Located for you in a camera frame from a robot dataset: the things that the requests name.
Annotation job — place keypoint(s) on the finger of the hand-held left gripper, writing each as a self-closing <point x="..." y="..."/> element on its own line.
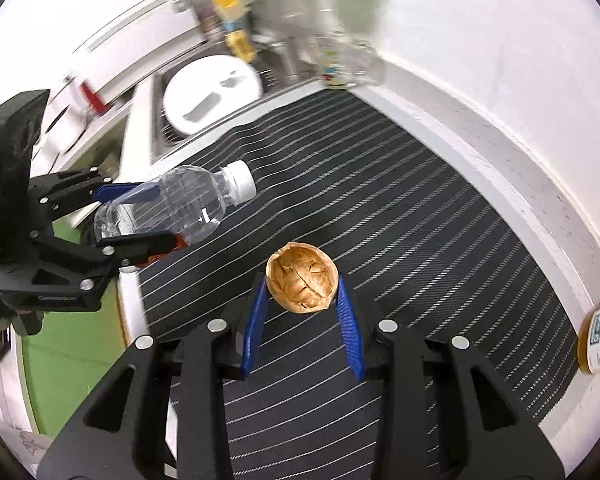
<point x="145" y="242"/>
<point x="125" y="192"/>

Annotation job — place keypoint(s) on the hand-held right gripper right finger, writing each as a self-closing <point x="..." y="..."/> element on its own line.
<point x="351" y="332"/>

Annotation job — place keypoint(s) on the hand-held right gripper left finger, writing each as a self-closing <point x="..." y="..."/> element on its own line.
<point x="254" y="332"/>

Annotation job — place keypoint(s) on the clear plastic bottle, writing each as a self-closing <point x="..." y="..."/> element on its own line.
<point x="190" y="200"/>

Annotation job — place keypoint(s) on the brown walnut shell half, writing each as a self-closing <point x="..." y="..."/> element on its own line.
<point x="300" y="280"/>

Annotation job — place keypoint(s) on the white round lid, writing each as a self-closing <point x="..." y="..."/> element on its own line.
<point x="215" y="95"/>

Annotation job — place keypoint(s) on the green kitchen cabinet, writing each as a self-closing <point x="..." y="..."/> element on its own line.
<point x="65" y="350"/>

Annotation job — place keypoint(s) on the black striped mat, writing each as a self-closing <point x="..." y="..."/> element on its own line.
<point x="380" y="200"/>

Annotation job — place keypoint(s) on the steel kitchen sink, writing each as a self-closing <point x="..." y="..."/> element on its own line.
<point x="280" y="67"/>

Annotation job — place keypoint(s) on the clear glass jar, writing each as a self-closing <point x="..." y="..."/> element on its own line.
<point x="345" y="62"/>

